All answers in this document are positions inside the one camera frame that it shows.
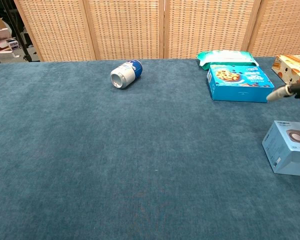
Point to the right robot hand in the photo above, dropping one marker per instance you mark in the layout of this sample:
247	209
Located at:
297	89

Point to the light blue speaker box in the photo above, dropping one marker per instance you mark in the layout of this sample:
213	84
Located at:
287	160

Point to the yellow orange cake snack box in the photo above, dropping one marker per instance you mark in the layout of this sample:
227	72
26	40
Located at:
290	66

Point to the blue cookie box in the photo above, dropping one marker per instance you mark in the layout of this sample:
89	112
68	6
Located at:
240	93

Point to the woven rattan screen panel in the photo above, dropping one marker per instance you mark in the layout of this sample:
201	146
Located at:
282	27
125	28
57	30
207	25

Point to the green white wet wipes pack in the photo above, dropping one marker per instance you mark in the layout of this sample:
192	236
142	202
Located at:
227	56

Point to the blue and silver drink can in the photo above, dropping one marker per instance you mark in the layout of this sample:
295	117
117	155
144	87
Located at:
127	74

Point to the teal blue table cloth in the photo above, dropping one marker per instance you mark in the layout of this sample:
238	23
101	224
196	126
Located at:
130	155

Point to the black tripod stand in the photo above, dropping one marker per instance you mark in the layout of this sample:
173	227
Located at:
20	41

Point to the small white blue box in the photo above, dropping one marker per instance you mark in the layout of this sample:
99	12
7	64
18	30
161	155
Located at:
13	44

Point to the white cardboard box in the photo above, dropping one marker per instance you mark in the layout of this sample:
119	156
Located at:
5	54

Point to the flat white box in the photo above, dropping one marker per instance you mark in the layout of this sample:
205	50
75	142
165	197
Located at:
0	32

